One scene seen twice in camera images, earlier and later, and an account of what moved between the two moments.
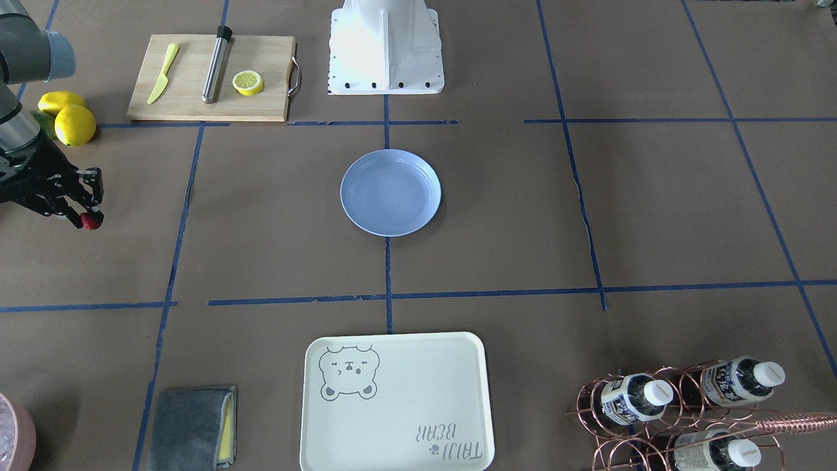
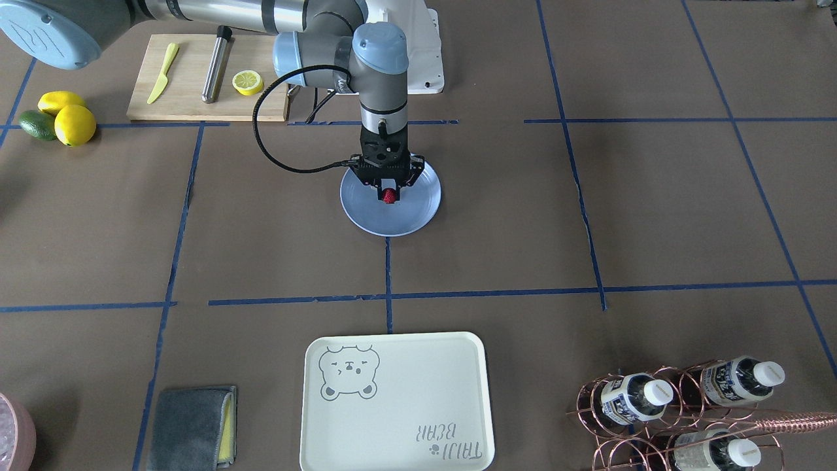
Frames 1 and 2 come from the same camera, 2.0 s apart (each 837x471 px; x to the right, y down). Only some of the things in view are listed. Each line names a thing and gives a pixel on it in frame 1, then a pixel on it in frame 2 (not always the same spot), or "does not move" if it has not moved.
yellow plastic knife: [163, 79] does not move
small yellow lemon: [53, 102] does not move
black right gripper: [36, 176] → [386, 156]
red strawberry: [89, 222] → [389, 195]
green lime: [46, 123] does not move
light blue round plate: [391, 193] does not move
